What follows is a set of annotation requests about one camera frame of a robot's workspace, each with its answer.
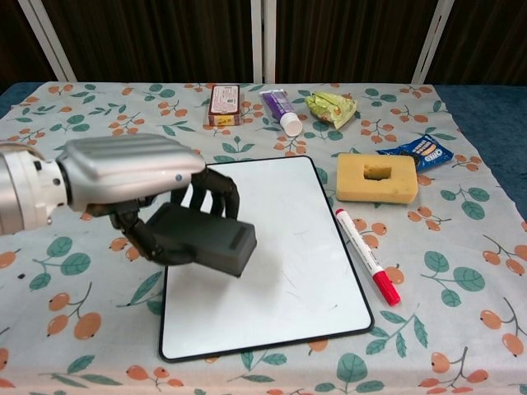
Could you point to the silver and black left robot hand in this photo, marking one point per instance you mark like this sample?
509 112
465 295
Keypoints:
131 168

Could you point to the dark grey board eraser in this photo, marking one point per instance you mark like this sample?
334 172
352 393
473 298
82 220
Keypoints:
210 238

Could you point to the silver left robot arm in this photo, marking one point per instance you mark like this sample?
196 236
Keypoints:
24 189

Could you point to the red whiteboard marker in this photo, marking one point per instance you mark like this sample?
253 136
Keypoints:
367 258

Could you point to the brown rectangular snack box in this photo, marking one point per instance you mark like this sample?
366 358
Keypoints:
225 104

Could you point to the purple tube with white cap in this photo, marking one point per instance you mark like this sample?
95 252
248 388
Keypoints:
282 109

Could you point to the floral fruit-print tablecloth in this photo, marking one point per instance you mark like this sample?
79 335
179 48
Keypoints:
82 329

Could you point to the yellow-green crumpled snack bag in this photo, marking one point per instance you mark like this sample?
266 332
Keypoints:
331 108

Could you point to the yellow sponge with hole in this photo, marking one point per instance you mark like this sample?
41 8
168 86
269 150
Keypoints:
395 185

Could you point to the blue Oreo cookie packet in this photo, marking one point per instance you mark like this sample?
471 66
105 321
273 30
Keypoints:
428 152

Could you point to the white metal frame post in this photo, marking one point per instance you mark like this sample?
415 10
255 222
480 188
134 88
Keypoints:
262 41
45 37
432 41

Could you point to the white board with black frame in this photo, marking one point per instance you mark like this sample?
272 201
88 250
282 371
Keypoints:
288 263

